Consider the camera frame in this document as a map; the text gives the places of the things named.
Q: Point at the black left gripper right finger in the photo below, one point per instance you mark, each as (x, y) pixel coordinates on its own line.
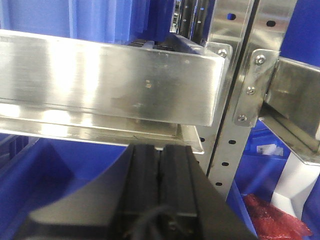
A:
(196, 209)

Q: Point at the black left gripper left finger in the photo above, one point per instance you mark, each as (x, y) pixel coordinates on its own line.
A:
(122, 203)

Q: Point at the right stainless steel shelf beam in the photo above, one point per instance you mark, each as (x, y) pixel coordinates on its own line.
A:
(291, 109)

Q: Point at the stainless steel shelf beam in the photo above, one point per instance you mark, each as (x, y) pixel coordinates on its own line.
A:
(291, 109)
(64, 88)

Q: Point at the blue bin on upper shelf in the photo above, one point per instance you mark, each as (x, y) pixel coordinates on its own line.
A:
(60, 28)

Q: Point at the perforated steel shelf upright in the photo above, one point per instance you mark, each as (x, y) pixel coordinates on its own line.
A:
(255, 30)

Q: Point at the blue bin lower right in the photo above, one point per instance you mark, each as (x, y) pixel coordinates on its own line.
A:
(259, 174)

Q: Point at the white label card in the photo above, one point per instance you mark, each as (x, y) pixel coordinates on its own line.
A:
(270, 150)

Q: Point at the white foam block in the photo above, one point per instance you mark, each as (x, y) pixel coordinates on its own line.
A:
(298, 177)

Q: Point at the blue bin lower left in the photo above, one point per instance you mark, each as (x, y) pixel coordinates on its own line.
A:
(47, 171)

